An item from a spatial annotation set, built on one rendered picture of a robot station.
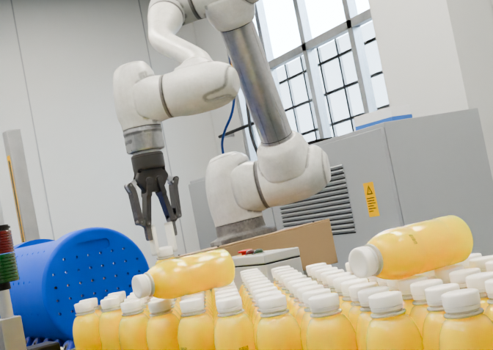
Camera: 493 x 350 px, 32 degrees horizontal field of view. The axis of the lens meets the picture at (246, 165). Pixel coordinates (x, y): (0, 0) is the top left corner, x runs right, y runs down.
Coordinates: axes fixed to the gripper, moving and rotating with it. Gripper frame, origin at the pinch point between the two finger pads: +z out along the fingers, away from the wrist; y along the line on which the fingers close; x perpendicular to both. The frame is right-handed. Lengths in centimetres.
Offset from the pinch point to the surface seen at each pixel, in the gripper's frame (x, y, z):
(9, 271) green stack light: 29, 45, 0
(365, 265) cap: 94, 20, 7
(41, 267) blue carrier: -21.0, 22.0, 1.2
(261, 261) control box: 17.2, -14.4, 8.9
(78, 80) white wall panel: -512, -206, -146
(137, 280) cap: 45, 29, 6
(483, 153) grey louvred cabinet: -73, -195, -9
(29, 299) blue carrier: -28.1, 23.9, 8.4
